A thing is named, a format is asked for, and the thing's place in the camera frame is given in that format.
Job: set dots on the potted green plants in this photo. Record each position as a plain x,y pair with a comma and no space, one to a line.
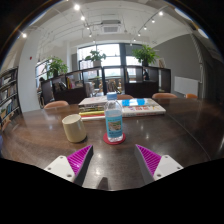
145,53

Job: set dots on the ceiling lights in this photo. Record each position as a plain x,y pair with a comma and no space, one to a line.
77,7

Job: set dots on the cream ceramic cup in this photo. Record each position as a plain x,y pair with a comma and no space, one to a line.
74,128

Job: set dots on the ceiling air conditioner unit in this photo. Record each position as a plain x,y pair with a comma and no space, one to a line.
110,27

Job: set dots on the person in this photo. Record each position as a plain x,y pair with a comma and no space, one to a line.
40,83

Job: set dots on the white wall panel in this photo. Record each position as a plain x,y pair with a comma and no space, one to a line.
186,86

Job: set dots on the orange chairs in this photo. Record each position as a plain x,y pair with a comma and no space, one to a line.
56,104

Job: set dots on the tall wall bookshelf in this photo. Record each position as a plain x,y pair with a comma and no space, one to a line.
8,96

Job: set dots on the dark low shelf unit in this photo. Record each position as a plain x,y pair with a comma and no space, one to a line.
70,95

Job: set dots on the flat round red coaster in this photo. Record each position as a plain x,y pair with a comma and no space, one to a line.
106,140

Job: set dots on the stack of colourful books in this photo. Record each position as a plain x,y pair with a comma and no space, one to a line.
91,106

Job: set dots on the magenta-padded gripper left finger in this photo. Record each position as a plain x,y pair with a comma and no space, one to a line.
71,165

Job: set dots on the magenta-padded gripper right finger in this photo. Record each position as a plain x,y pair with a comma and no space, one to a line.
156,165

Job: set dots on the clear water bottle blue cap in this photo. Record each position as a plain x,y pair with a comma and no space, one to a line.
113,121

